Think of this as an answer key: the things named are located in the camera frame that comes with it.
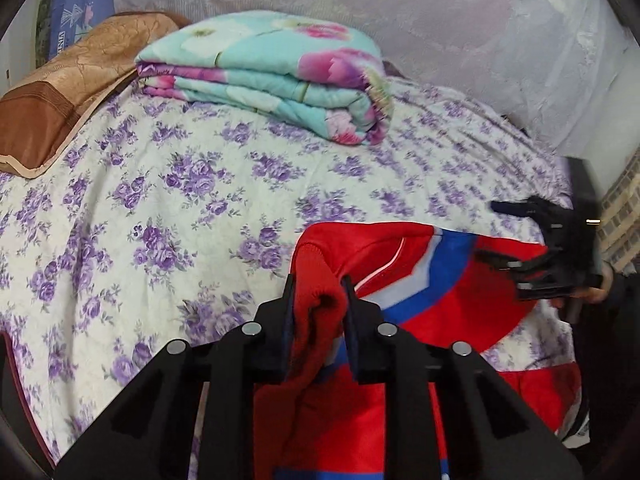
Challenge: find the person's right hand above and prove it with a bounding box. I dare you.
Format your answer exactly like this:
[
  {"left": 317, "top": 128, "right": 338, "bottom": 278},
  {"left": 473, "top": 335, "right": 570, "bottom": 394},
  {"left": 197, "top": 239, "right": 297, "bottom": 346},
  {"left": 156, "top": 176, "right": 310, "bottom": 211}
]
[{"left": 550, "top": 262, "right": 615, "bottom": 308}]

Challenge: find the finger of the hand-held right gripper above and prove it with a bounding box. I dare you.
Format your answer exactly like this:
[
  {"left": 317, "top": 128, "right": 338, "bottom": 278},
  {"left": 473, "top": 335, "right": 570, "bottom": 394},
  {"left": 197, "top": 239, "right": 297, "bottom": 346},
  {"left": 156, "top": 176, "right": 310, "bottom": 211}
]
[
  {"left": 475, "top": 249, "right": 576, "bottom": 302},
  {"left": 490, "top": 197, "right": 566, "bottom": 233}
]

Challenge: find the brown gold pillow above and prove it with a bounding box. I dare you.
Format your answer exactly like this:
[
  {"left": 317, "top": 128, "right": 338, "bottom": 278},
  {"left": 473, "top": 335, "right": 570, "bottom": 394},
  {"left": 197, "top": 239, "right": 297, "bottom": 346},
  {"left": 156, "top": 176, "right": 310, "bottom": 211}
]
[{"left": 0, "top": 11, "right": 193, "bottom": 180}]

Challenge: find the red blue white jacket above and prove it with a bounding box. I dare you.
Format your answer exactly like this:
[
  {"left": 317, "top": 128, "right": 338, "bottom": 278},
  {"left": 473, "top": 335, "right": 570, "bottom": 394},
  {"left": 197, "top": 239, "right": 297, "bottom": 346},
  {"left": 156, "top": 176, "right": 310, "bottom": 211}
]
[{"left": 252, "top": 221, "right": 583, "bottom": 480}]

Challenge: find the purple floral bed sheet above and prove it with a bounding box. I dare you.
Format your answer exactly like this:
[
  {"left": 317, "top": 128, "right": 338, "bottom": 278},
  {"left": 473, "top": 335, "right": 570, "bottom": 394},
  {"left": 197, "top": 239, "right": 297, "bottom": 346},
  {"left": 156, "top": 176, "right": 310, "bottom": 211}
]
[{"left": 0, "top": 72, "right": 591, "bottom": 466}]

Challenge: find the folded teal floral quilt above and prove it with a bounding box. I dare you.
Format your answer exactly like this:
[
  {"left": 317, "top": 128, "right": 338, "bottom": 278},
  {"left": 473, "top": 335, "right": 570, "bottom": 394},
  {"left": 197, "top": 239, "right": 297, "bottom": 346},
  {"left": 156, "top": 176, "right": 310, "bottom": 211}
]
[{"left": 135, "top": 10, "right": 396, "bottom": 147}]

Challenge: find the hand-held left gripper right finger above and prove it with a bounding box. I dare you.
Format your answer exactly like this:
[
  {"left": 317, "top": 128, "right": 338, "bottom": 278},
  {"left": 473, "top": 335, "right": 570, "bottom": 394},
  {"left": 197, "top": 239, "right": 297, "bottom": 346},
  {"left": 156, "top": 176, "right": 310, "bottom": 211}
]
[{"left": 341, "top": 276, "right": 585, "bottom": 480}]

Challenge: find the white lace mosquito net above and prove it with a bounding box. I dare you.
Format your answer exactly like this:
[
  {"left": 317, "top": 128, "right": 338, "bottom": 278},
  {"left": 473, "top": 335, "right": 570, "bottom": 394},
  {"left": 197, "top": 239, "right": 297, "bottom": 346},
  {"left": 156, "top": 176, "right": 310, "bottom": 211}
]
[{"left": 112, "top": 0, "right": 631, "bottom": 158}]

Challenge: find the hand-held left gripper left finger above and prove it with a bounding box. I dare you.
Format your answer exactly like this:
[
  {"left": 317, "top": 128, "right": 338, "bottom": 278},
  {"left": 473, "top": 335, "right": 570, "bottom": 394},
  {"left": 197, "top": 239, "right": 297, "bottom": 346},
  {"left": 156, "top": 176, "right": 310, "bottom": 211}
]
[{"left": 54, "top": 274, "right": 301, "bottom": 480}]

